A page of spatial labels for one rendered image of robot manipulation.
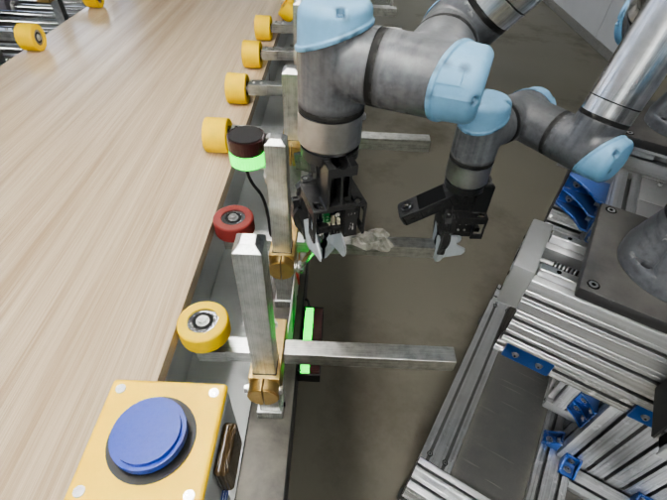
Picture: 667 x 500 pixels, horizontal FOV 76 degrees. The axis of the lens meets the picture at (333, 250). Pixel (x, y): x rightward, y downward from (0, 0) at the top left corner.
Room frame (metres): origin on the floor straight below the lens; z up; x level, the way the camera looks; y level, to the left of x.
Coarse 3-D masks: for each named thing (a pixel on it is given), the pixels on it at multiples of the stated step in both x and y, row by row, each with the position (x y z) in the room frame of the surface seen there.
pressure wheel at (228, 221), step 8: (224, 208) 0.66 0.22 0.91; (232, 208) 0.66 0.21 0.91; (240, 208) 0.67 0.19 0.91; (248, 208) 0.67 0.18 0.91; (216, 216) 0.64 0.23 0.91; (224, 216) 0.64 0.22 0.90; (232, 216) 0.63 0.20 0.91; (240, 216) 0.65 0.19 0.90; (248, 216) 0.64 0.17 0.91; (216, 224) 0.61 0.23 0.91; (224, 224) 0.61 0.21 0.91; (232, 224) 0.62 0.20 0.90; (240, 224) 0.62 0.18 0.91; (248, 224) 0.62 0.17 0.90; (216, 232) 0.61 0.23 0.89; (224, 232) 0.60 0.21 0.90; (232, 232) 0.60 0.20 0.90; (240, 232) 0.61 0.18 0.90; (248, 232) 0.62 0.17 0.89; (224, 240) 0.60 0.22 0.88; (232, 240) 0.60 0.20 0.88
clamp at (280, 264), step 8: (296, 232) 0.64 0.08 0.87; (296, 240) 0.62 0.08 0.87; (272, 248) 0.59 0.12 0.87; (296, 248) 0.62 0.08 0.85; (272, 256) 0.57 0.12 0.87; (280, 256) 0.57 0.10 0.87; (288, 256) 0.58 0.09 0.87; (296, 256) 0.61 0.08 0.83; (272, 264) 0.56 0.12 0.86; (280, 264) 0.56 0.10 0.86; (288, 264) 0.56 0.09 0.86; (272, 272) 0.56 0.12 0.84; (280, 272) 0.56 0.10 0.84; (288, 272) 0.56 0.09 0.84
